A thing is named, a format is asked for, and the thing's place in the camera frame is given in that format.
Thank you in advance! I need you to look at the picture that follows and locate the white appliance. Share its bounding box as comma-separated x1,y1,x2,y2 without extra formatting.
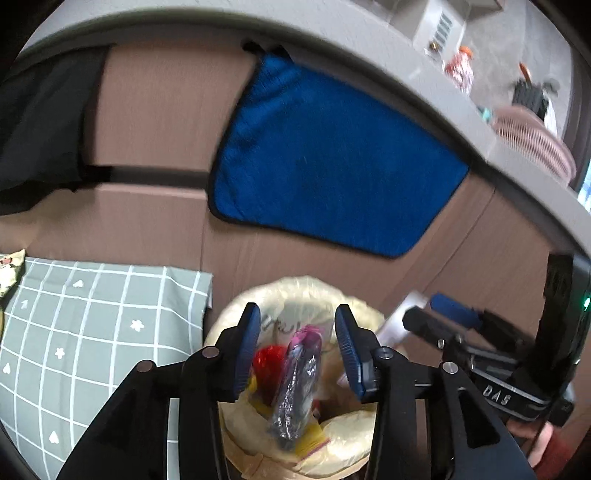
413,0,467,51

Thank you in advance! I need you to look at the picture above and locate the black ribbed item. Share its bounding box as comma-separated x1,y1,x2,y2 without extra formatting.
512,78,550,116

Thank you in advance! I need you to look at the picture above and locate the blue cloth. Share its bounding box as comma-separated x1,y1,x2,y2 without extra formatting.
208,51,471,259

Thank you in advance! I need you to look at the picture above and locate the pink slatted basket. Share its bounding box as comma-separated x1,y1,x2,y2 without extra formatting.
492,105,577,185

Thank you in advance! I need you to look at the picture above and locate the grey gridded mat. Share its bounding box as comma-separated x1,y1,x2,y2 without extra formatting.
0,256,214,480

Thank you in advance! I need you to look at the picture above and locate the grey curved rim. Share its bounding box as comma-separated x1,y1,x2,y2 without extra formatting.
18,0,591,259

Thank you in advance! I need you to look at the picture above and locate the bin with cream bag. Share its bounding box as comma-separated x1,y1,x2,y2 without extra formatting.
203,275,407,480

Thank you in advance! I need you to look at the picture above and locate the person's right hand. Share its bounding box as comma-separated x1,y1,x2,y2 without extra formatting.
508,415,555,472

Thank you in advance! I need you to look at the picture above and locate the brown cardboard panel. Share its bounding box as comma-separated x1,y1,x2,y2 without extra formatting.
0,46,591,462

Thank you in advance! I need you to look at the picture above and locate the cartoon print snack wrapper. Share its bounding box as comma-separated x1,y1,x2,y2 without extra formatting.
0,249,27,298

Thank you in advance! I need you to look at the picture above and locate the black cloth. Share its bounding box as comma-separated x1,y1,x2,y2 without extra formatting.
0,46,109,217

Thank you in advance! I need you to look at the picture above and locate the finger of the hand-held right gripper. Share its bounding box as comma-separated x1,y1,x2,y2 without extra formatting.
429,293,527,347
403,306,468,348

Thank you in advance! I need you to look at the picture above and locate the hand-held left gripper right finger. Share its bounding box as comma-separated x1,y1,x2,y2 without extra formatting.
335,304,539,480

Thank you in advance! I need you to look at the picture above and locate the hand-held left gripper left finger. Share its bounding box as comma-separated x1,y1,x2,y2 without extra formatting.
55,302,262,480

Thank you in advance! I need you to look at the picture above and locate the orange capped bottle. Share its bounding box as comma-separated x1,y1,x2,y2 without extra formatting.
444,46,475,93

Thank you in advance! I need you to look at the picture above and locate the red plastic bag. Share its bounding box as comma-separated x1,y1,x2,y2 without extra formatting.
253,345,289,407

